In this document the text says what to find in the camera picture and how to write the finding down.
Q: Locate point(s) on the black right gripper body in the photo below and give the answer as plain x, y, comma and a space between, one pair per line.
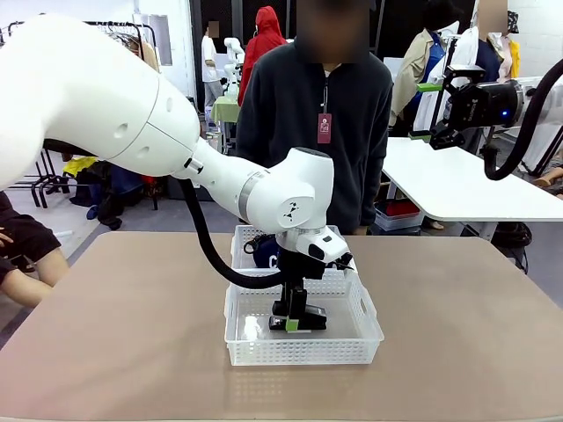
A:
484, 105

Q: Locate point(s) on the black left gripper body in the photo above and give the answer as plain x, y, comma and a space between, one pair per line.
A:
299, 268

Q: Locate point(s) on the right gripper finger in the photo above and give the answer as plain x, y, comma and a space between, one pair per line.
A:
448, 79
446, 138

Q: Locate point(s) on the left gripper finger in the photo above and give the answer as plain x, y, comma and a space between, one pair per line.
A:
295, 303
279, 307

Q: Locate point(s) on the black stapler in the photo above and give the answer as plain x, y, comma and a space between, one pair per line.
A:
314, 321

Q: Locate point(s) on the navy CAMPUS pencil pouch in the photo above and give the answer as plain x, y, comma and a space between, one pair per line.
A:
266, 252

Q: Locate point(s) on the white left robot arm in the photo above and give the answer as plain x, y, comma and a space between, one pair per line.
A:
88, 88

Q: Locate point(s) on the person's left forearm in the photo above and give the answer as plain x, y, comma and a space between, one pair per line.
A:
374, 189

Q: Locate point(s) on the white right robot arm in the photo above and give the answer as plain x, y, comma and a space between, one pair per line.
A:
552, 114

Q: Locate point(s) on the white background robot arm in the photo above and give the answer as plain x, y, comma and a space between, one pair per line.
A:
233, 48

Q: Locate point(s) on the mannequin with beige coat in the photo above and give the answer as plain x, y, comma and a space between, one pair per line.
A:
411, 66

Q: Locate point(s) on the person with white garment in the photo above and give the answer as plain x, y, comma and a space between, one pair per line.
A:
486, 57

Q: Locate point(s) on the white plastic basket with label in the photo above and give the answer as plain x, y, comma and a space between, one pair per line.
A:
299, 351

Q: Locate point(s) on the white table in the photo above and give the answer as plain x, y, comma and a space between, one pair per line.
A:
462, 189

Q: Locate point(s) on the yellow hanging garment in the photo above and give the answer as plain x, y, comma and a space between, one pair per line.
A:
514, 61

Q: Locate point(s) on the white perforated plastic basket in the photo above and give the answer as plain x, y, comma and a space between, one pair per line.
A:
237, 259

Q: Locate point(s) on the red folded cloth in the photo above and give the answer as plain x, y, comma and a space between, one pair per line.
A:
402, 210

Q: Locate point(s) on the person in dark fleece jacket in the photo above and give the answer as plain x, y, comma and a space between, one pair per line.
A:
352, 132

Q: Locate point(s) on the clear plastic storage bin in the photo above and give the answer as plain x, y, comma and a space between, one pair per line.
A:
396, 222

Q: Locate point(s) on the black bag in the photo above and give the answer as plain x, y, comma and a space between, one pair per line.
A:
510, 235

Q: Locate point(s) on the maroon hang tag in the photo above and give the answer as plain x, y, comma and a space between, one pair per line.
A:
324, 129

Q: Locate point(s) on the green cloth table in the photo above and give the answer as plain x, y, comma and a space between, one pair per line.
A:
226, 107

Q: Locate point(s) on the person in red hoodie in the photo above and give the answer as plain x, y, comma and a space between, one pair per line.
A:
264, 48

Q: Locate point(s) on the black clothes pile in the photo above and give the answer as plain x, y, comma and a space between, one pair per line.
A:
107, 206

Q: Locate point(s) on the person in white shirt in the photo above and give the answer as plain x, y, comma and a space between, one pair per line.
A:
211, 61

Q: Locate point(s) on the seated person in black shorts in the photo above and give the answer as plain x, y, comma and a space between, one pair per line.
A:
26, 246

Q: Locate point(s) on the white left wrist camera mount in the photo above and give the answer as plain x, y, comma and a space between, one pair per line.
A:
325, 244

